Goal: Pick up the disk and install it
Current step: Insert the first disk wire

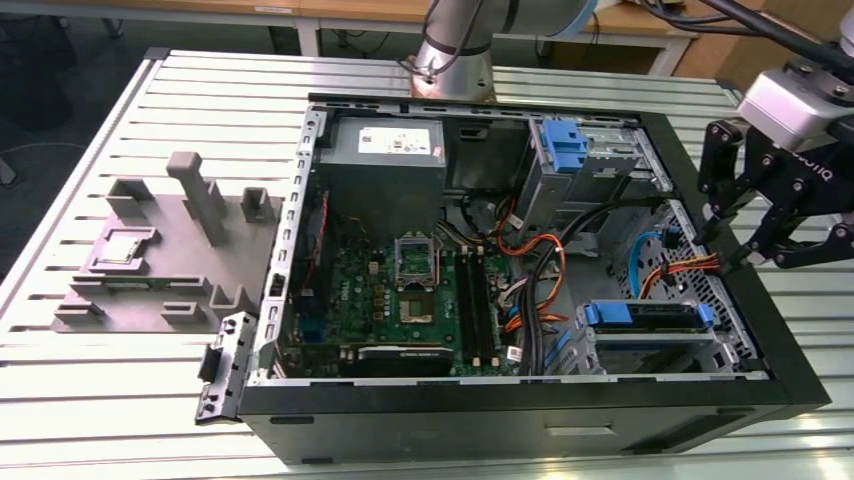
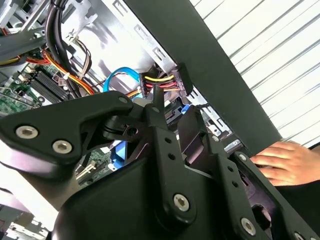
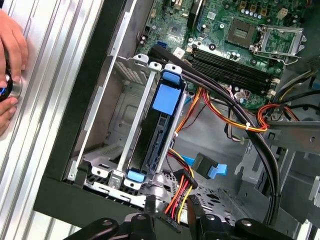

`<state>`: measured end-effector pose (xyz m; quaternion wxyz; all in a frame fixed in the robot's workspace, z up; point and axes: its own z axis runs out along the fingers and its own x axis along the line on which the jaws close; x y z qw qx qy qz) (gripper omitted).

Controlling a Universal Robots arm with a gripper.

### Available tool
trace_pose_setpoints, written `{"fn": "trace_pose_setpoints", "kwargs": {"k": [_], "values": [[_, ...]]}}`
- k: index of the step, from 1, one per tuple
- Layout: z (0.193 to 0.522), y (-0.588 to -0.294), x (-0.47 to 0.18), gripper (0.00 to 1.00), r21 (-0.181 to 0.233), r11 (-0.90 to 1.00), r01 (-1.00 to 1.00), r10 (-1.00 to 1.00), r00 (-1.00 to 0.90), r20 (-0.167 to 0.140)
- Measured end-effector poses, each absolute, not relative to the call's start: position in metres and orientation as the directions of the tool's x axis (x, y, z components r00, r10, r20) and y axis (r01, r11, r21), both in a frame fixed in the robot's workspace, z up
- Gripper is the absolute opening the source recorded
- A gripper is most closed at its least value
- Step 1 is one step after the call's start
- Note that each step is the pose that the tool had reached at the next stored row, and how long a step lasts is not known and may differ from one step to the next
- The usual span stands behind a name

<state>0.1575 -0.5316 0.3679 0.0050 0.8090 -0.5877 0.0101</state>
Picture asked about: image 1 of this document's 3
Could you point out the blue expansion slot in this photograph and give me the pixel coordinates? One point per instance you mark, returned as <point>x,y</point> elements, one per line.
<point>313,330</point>

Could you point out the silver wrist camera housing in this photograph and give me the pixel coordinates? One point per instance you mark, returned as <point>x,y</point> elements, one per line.
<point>788,110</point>

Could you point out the blue drive latch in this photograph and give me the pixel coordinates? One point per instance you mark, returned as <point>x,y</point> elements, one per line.
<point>564,145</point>

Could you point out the green motherboard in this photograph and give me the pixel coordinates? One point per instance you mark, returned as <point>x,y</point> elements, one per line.
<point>354,300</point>

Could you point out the black PC case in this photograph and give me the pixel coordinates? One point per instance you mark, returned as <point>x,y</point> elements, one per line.
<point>508,405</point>

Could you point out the grey power supply unit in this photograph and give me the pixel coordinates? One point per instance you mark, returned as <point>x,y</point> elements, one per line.
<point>381,190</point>

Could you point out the silver CPU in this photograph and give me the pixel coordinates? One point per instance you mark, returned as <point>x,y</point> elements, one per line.
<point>121,250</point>

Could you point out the metal optical drive cage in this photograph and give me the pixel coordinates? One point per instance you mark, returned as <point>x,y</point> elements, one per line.
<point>601,185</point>

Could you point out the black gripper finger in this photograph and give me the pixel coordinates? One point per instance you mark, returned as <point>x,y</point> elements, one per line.
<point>801,255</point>
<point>713,160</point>

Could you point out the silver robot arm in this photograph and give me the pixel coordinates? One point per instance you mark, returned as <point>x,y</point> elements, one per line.
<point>454,65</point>

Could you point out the wooden desk white frame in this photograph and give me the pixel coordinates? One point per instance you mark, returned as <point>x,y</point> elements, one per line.
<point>374,9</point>

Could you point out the metal disk bay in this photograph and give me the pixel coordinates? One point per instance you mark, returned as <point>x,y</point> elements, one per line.
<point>641,339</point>

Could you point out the grey parts rack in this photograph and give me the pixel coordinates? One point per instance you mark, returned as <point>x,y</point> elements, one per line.
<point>181,270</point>

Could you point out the green RAM stick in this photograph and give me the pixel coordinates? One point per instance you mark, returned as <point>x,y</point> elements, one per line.
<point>143,285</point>

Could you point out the CPU socket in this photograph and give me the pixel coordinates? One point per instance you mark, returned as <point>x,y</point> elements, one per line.
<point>419,309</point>

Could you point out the black RAM slot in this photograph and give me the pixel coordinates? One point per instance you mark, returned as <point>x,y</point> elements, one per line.
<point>470,305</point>
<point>488,305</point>

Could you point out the black graphics card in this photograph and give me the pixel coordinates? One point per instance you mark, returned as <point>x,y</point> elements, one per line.
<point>401,362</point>

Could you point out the grey hinged card bracket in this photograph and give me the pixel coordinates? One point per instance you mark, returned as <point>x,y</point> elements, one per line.
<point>227,360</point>

